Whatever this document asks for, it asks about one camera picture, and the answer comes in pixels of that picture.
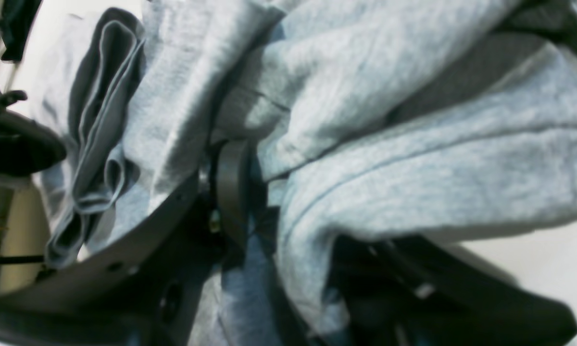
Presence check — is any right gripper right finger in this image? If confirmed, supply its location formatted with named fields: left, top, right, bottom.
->
left=328, top=236, right=577, bottom=346

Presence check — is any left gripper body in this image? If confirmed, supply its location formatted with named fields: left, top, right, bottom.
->
left=0, top=91, right=67, bottom=177

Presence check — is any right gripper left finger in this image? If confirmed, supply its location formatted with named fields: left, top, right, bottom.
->
left=0, top=141, right=250, bottom=346

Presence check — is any grey T-shirt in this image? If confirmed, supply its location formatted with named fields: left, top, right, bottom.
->
left=30, top=0, right=577, bottom=346

